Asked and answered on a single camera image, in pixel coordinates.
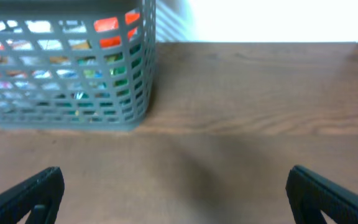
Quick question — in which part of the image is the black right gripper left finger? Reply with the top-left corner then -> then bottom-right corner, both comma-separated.
0,167 -> 65,223

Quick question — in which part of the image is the orange spaghetti package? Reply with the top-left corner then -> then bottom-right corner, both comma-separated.
0,11 -> 141,78

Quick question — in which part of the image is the grey plastic basket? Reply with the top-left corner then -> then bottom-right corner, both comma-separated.
0,0 -> 156,131

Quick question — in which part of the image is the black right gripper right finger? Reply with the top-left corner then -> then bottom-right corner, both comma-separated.
285,165 -> 358,224

